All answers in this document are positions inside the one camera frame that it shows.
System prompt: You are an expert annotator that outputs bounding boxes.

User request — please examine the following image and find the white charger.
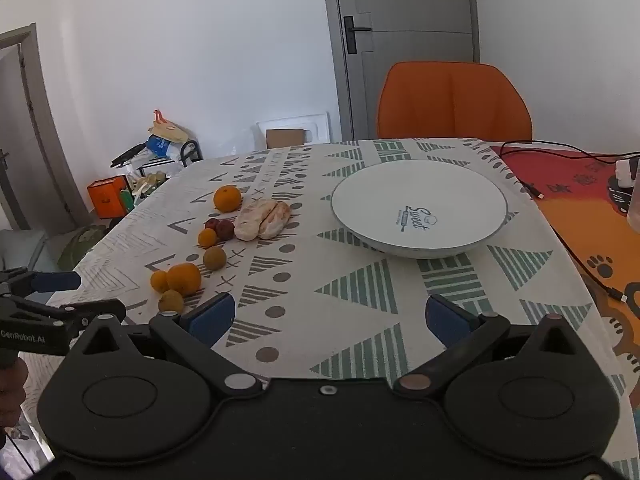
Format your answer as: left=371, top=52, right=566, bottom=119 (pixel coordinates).
left=614, top=157, right=640, bottom=184

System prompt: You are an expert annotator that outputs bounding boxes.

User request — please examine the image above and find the orange box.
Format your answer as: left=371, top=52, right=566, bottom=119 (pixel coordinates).
left=87, top=176, right=132, bottom=219

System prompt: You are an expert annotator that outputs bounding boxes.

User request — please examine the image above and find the green bag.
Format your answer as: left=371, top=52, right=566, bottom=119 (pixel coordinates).
left=57, top=225, right=108, bottom=271

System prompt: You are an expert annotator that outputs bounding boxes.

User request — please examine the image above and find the person's left hand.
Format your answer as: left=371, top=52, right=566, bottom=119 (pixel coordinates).
left=0, top=359, right=30, bottom=441

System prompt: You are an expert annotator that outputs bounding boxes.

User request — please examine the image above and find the grey door frame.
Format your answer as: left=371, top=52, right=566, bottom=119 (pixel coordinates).
left=0, top=23, right=92, bottom=232

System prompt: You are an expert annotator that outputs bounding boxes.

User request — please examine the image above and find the medium orange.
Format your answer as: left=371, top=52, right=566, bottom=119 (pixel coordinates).
left=166, top=263, right=202, bottom=296

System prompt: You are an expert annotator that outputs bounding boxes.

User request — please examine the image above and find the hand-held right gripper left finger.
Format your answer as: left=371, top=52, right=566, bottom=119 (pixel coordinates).
left=70, top=291, right=263, bottom=398

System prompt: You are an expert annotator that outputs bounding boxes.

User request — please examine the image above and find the grey door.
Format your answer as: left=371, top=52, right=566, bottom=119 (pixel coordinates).
left=320, top=0, right=481, bottom=143

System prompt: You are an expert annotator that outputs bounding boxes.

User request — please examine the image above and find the cardboard box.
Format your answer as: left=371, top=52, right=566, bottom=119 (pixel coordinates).
left=266, top=129, right=306, bottom=149

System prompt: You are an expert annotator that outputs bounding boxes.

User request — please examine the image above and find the black door handle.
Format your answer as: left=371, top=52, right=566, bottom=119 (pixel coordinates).
left=343, top=16, right=372, bottom=55

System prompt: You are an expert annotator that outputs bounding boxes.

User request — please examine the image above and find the yellow bag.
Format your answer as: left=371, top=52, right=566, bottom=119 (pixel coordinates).
left=147, top=109, right=194, bottom=144

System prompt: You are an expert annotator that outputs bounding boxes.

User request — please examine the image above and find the black cable with plug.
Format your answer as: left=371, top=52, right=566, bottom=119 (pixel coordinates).
left=547, top=220, right=626, bottom=304

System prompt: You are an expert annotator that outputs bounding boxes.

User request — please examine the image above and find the white panel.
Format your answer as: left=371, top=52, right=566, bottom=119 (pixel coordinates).
left=256, top=112, right=331, bottom=150

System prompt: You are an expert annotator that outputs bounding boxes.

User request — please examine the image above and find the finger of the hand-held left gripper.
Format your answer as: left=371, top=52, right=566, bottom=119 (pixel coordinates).
left=0, top=268, right=82, bottom=297
left=15, top=298, right=127, bottom=333

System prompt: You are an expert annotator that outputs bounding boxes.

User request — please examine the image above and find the brownish green round fruit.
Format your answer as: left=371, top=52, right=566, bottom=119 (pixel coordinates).
left=203, top=246, right=227, bottom=272

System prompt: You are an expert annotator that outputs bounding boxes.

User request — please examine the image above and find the white round plate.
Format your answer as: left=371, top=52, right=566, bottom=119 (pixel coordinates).
left=331, top=159, right=510, bottom=260

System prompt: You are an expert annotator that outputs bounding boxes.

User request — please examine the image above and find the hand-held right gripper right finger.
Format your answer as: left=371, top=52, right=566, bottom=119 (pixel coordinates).
left=394, top=294, right=593, bottom=401

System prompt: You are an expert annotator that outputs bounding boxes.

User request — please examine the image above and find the small orange fruit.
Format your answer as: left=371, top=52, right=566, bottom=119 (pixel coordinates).
left=158, top=290, right=185, bottom=315

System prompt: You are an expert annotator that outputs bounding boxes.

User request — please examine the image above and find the large orange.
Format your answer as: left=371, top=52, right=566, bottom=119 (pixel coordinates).
left=213, top=185, right=242, bottom=212

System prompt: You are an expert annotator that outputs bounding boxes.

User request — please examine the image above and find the peeled pomelo segment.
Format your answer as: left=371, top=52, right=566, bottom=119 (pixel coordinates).
left=257, top=201, right=292, bottom=239
left=234, top=199, right=277, bottom=241

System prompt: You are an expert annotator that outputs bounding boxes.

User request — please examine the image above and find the orange chair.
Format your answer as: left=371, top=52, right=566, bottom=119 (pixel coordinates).
left=376, top=61, right=534, bottom=141

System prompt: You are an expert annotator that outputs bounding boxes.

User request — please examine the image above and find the blue white bag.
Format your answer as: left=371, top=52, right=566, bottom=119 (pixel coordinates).
left=146, top=135, right=175, bottom=158

